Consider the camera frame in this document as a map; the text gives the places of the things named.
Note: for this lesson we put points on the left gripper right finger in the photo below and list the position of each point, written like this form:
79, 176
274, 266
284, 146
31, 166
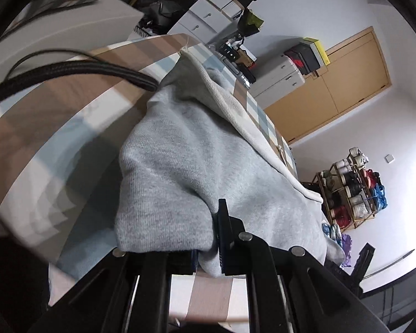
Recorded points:
240, 252

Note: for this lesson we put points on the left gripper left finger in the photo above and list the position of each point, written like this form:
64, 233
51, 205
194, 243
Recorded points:
194, 260

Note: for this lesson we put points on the grey sweatshirt with red print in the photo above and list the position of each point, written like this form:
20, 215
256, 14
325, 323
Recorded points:
195, 146

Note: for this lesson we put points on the blue white clothes pile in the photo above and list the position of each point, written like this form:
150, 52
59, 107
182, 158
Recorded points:
333, 232

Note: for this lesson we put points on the purple cloth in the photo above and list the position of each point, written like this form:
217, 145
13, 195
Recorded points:
346, 243

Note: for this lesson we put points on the wooden shoe rack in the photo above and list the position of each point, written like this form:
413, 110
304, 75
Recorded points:
352, 193

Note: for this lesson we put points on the checkered brown blue bed cover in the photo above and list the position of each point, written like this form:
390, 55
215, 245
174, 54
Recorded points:
59, 144

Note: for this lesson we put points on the white low drawer unit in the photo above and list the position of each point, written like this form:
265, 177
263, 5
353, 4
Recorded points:
278, 82

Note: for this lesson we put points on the silver aluminium suitcase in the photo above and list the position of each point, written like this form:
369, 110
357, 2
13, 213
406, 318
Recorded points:
231, 66

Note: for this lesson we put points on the yellow black box stack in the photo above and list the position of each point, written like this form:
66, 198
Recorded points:
308, 55

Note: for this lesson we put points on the wooden double door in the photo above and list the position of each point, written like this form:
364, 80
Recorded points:
357, 72

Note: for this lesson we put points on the green bag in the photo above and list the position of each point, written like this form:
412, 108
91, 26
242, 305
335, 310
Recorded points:
249, 24

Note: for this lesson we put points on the white drawer cabinet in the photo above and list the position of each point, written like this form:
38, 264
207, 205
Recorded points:
205, 19

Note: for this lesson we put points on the white wall switch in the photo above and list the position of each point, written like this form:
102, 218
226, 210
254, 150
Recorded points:
389, 158

